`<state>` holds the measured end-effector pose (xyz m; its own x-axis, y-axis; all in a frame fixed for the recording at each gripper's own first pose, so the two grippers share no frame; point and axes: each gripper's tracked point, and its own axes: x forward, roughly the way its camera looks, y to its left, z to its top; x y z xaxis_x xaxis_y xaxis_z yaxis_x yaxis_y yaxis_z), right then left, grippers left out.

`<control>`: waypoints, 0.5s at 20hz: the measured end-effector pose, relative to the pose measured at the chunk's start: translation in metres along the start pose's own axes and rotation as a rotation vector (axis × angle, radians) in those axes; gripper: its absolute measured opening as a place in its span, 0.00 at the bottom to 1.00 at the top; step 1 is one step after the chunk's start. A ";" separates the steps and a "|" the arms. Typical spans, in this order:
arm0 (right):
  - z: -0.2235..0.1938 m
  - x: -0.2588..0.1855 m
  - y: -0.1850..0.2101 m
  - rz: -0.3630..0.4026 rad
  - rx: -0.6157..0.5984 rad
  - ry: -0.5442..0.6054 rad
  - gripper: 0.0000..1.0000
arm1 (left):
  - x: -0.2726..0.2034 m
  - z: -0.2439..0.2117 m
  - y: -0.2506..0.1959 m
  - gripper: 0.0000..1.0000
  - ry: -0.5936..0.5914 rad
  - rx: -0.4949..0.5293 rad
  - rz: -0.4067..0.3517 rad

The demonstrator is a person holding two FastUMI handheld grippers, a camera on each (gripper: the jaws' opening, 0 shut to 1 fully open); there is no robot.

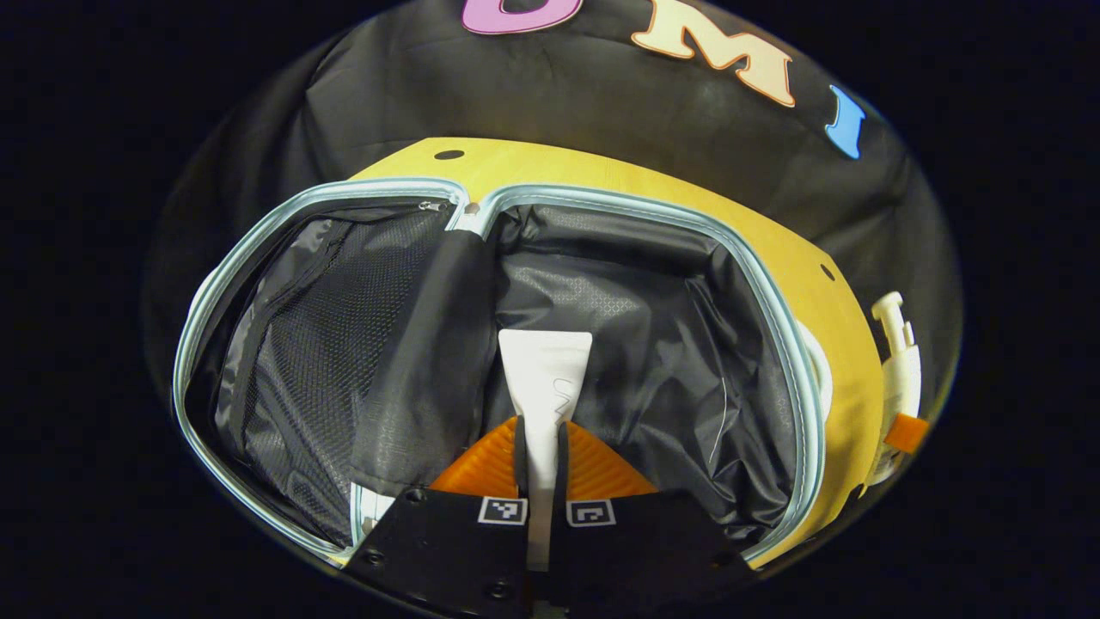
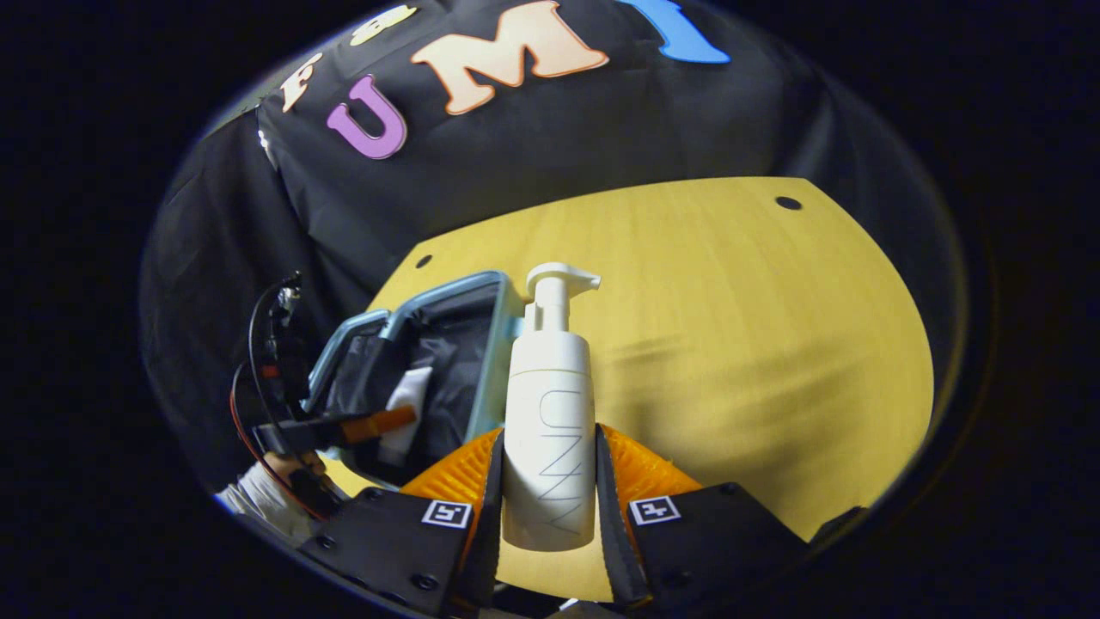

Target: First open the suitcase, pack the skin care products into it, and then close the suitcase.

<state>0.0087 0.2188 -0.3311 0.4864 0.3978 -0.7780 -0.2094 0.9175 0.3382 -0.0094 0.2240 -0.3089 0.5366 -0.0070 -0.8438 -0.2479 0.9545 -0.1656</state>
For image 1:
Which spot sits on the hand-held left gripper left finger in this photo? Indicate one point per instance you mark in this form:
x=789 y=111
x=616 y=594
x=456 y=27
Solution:
x=520 y=464

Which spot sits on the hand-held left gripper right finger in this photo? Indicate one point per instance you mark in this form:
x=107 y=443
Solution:
x=562 y=468

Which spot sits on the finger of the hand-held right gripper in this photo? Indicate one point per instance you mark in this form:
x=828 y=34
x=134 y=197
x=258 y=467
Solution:
x=907 y=434

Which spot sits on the white squeeze tube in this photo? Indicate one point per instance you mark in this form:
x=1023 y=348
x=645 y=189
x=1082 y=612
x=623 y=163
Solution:
x=546 y=378

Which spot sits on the pale blue suitcase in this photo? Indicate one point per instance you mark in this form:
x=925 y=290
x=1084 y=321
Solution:
x=653 y=344

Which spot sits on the black backdrop cloth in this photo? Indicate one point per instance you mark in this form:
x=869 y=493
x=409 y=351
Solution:
x=601 y=112

